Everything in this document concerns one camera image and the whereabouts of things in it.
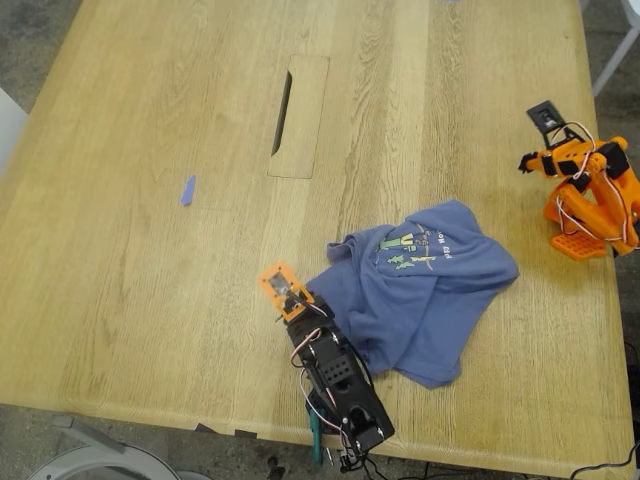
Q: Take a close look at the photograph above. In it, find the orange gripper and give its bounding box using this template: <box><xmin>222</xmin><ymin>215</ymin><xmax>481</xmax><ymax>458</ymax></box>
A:
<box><xmin>517</xmin><ymin>139</ymin><xmax>601</xmax><ymax>178</ymax></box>

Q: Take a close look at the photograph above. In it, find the white chair frame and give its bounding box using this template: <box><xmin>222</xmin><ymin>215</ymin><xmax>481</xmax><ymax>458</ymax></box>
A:
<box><xmin>579</xmin><ymin>0</ymin><xmax>640</xmax><ymax>99</ymax></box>

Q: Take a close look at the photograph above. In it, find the wooden cable hatch cover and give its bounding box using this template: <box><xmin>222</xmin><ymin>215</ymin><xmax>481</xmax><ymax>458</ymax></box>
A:
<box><xmin>267</xmin><ymin>54</ymin><xmax>331</xmax><ymax>180</ymax></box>

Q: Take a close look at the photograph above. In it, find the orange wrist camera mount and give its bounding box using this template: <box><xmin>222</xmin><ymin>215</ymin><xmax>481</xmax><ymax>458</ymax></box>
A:
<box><xmin>256</xmin><ymin>259</ymin><xmax>316</xmax><ymax>321</ymax></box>

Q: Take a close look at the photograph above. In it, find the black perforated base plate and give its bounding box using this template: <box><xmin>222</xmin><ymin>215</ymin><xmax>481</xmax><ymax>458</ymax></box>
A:
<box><xmin>305</xmin><ymin>387</ymin><xmax>337</xmax><ymax>436</ymax></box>

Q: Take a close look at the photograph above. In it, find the white furniture piece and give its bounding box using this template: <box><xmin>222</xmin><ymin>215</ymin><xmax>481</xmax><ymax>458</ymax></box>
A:
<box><xmin>0</xmin><ymin>87</ymin><xmax>30</xmax><ymax>176</ymax></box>

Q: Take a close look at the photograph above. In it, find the black power cable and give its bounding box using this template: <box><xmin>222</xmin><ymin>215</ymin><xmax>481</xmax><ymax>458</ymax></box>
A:
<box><xmin>569</xmin><ymin>440</ymin><xmax>640</xmax><ymax>480</ymax></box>

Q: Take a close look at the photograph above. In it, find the blue T-shirt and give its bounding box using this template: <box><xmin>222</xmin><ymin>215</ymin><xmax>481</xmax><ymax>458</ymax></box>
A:
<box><xmin>305</xmin><ymin>199</ymin><xmax>521</xmax><ymax>390</ymax></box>

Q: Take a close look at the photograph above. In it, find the orange perforated base plate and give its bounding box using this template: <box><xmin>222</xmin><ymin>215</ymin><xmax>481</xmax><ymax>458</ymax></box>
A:
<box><xmin>549</xmin><ymin>232</ymin><xmax>609</xmax><ymax>262</ymax></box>

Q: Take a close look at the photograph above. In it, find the grey white round chair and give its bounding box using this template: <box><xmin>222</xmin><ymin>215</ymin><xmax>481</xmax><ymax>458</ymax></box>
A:
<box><xmin>27</xmin><ymin>414</ymin><xmax>181</xmax><ymax>480</ymax></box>

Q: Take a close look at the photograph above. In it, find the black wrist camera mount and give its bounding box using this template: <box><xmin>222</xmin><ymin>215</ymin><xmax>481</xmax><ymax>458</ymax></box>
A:
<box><xmin>525</xmin><ymin>101</ymin><xmax>582</xmax><ymax>150</ymax></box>

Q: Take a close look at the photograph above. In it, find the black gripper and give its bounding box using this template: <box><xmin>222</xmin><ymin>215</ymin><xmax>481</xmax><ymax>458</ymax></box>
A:
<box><xmin>283</xmin><ymin>294</ymin><xmax>335</xmax><ymax>332</ymax></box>

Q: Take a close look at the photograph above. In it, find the teal table clamp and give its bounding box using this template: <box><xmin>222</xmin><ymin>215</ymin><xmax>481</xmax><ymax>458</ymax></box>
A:
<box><xmin>308</xmin><ymin>408</ymin><xmax>325</xmax><ymax>466</ymax></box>

